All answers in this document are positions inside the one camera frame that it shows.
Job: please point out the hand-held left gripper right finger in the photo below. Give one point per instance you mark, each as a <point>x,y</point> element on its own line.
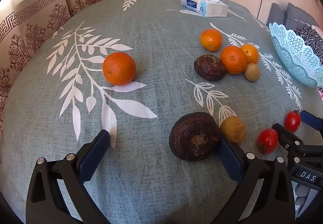
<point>231,161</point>

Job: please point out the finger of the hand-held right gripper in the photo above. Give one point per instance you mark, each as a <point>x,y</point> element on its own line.
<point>285,135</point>
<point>311,119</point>

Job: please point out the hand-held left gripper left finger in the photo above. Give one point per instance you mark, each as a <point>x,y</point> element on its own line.
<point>94,156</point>

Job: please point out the red cherry tomato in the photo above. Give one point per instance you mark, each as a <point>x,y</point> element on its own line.
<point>267,140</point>
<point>292,121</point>

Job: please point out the large dark beetroot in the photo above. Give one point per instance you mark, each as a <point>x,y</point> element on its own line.
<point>193,135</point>

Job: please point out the light blue plastic basket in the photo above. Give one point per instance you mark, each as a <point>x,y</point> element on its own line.
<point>297,55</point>

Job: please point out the small orange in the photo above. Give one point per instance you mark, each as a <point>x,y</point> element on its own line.
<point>251,53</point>
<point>233,60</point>
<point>211,39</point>

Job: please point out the large orange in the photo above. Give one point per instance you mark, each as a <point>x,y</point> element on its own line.
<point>118,69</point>

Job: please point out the small dark beetroot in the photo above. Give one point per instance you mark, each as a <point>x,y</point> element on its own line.
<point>209,67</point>

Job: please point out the large tan longan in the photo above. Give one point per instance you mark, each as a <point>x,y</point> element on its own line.
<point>233,129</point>

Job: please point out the small potato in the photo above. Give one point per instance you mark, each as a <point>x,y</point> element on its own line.
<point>251,72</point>

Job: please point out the grey cushion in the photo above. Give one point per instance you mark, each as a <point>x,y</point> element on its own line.
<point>276,14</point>
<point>300,16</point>

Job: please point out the green leaf print tablecloth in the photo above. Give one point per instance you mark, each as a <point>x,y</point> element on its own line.
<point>156,37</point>

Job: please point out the beige patterned curtain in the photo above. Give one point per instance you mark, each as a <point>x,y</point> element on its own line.
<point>37,12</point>

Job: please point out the blue white tissue pack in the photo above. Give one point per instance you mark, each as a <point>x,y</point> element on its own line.
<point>201,4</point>

